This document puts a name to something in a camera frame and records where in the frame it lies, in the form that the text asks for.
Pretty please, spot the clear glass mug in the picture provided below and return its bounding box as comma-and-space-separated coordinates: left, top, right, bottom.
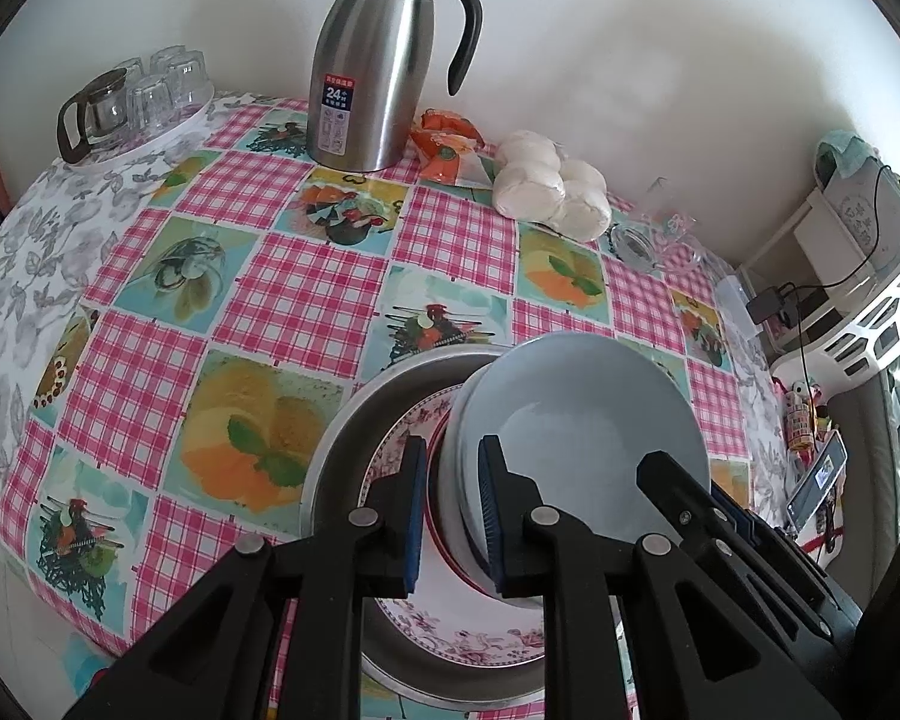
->
607, 176, 710, 275

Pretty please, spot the orange snack packet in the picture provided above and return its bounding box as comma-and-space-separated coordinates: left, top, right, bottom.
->
409, 109, 496, 187

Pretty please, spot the stainless steel thermos jug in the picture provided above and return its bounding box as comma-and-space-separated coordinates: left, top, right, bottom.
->
305, 0, 485, 172

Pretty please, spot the pink checked fruit tablecloth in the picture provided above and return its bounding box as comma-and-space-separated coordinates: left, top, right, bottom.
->
26, 94, 766, 720

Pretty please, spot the white lattice shelf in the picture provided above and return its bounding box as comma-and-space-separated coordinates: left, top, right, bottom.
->
735, 187, 900, 376

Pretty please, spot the bag of white steamed buns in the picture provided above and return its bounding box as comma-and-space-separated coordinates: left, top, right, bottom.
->
493, 130, 612, 243

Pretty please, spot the small checked label bottle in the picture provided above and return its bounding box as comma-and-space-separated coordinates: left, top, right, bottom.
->
784, 382, 818, 455

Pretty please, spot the black cable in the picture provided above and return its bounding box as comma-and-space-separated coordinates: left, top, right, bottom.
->
784, 161, 893, 293

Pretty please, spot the smartphone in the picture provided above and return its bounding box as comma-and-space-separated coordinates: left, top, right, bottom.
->
786, 435, 848, 526

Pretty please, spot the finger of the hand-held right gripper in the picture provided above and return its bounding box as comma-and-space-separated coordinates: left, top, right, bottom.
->
712, 486, 841, 616
636, 450, 833, 642

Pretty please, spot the glass teapot with black handle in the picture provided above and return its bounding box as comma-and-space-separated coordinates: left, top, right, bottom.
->
58, 67, 134, 166

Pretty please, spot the round pink floral plate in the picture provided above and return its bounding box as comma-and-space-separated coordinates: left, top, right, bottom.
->
358, 382, 552, 668

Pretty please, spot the stainless steel basin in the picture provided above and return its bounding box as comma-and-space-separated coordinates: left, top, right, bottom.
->
298, 345, 563, 710

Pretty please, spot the grey leaf print tablecloth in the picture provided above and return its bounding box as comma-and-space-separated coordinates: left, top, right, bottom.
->
0, 90, 796, 661

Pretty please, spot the grey sofa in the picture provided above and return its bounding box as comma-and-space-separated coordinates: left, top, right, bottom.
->
825, 360, 900, 616

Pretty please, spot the grey printed pouch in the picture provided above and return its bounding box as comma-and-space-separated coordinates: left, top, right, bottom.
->
829, 161, 900, 271

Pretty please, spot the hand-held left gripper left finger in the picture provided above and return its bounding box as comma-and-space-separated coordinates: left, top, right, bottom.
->
64, 435, 430, 720

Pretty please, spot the black charger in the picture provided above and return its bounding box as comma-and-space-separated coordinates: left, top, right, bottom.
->
745, 283, 800, 325

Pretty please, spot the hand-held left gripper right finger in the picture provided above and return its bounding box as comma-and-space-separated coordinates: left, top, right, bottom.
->
477, 435, 845, 720

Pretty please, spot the small clear glass cup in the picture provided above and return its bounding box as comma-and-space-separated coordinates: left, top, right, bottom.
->
126, 75, 179, 134
163, 49, 212, 104
111, 56, 155, 91

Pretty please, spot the white tray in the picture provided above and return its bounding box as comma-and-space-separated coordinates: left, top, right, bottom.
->
67, 86, 217, 166

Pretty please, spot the light blue bowl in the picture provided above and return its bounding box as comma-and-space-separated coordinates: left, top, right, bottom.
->
450, 336, 710, 605

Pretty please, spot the teal cloth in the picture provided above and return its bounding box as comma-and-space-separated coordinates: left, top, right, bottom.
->
816, 130, 875, 181

